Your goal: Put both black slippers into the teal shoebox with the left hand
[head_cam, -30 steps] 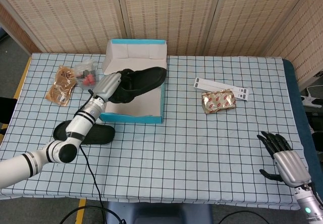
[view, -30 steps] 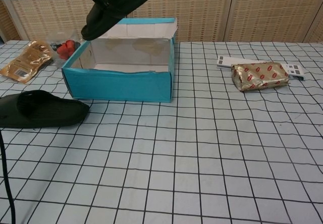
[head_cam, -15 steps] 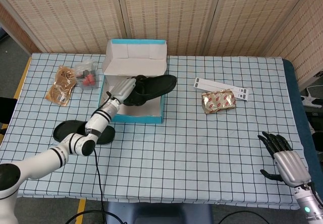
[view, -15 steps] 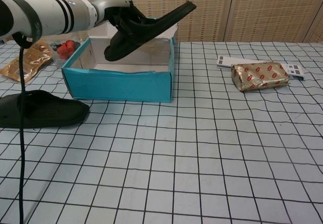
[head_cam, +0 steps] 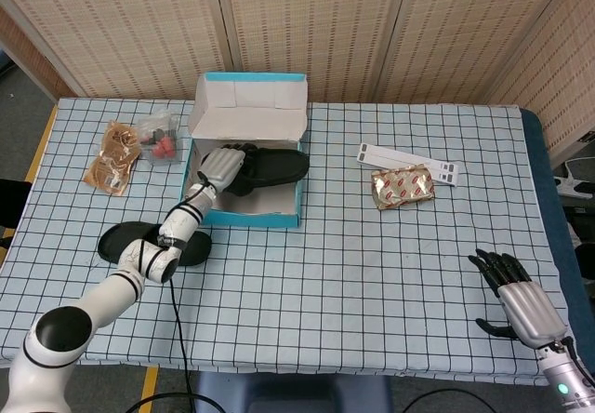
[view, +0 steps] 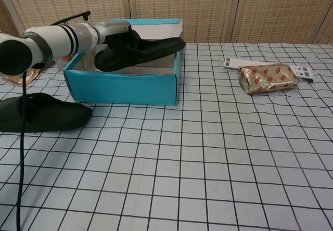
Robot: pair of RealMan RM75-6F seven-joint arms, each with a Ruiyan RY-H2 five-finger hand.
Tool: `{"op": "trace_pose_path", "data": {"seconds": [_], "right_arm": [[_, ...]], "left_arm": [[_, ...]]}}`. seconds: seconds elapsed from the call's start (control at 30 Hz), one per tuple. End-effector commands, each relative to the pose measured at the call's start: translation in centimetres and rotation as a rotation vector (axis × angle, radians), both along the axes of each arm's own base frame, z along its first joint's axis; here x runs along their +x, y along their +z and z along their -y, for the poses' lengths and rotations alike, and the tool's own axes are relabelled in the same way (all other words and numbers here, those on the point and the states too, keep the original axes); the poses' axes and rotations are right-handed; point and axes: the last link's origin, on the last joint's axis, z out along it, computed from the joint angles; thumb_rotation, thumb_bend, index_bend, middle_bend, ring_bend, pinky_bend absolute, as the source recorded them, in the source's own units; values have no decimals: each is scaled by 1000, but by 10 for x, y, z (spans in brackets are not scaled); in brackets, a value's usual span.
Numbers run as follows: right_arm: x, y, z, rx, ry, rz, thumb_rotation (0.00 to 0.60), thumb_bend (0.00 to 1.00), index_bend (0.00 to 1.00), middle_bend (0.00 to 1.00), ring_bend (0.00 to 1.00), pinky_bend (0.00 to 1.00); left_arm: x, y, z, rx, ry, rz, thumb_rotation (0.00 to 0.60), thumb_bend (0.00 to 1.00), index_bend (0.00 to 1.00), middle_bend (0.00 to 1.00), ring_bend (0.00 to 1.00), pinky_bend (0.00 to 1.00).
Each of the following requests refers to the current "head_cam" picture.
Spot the white floor device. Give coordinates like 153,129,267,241
552,156,595,198

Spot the black floor cable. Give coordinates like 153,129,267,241
402,387,554,413

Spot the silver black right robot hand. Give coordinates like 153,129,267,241
468,247,571,352

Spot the woven folding screen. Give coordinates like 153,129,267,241
0,0,595,167

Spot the blue checked tablecloth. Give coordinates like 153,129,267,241
0,98,582,380

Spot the blue stool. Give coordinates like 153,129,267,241
192,370,394,413

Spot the dark equipment on floor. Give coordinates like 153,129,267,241
564,206,595,284

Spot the clear bag with red pieces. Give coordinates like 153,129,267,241
136,109,183,167

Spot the blue cardboard shoe box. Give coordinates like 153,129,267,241
179,72,309,229

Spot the black object beside table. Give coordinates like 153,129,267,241
0,178,33,228

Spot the gold foil packet red print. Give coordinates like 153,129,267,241
370,163,437,210

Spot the brown snack pouch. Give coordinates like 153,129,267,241
82,119,143,196

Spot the white plastic strip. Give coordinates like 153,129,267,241
356,141,460,186

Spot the dark blue table pad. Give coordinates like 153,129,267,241
518,107,595,363

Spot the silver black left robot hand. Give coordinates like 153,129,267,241
197,140,257,195

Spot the black slide slipper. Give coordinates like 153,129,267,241
97,220,214,268
225,147,311,198

